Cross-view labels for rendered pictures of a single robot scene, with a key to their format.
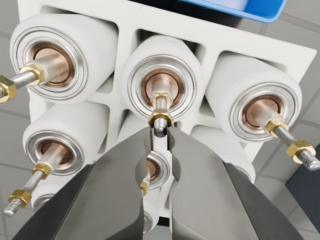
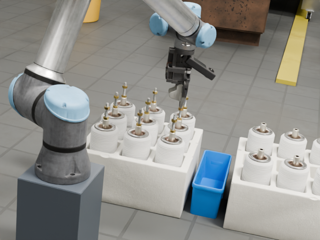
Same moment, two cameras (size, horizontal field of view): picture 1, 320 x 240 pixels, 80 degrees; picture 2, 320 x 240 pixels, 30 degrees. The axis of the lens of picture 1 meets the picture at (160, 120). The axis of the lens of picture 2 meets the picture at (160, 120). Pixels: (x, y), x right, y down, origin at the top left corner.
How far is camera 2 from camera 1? 205 cm
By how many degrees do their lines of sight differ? 71
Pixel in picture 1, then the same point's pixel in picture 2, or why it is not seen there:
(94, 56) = (186, 121)
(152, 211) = (120, 120)
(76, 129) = (161, 115)
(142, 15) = (194, 144)
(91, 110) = (160, 129)
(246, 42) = (188, 159)
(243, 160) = (149, 138)
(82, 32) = (192, 122)
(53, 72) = (184, 112)
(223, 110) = not seen: hidden behind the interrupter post
